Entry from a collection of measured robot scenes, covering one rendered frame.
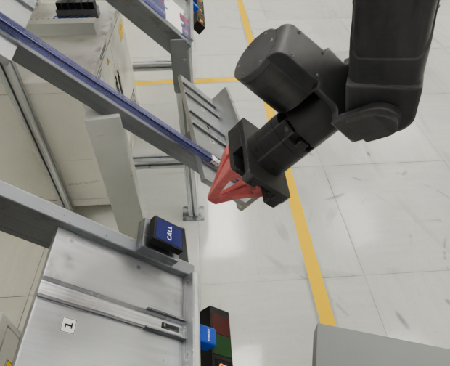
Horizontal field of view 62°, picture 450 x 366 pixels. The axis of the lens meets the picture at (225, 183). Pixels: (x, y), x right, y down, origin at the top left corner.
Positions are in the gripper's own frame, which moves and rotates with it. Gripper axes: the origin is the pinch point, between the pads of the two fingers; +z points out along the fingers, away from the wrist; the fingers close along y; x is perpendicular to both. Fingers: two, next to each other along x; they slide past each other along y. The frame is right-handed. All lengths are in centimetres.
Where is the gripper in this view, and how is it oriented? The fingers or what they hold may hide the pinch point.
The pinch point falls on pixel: (215, 197)
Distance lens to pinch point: 48.8
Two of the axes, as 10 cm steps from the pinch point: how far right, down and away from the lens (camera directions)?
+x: 7.5, 4.4, 4.9
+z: -6.6, 5.5, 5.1
